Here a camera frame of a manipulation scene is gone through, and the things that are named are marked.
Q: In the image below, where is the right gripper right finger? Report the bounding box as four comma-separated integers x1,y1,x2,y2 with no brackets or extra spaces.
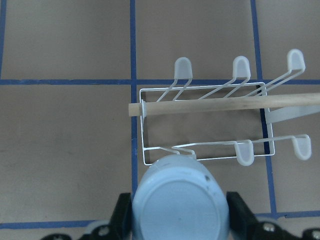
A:
226,191,263,240

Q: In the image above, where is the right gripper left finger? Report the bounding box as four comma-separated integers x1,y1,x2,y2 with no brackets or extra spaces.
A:
107,192,132,240

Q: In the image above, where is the light blue plastic cup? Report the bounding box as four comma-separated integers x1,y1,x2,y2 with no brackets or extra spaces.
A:
132,154,230,240

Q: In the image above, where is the white wire cup rack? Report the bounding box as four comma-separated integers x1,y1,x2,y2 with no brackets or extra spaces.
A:
128,49,320,166

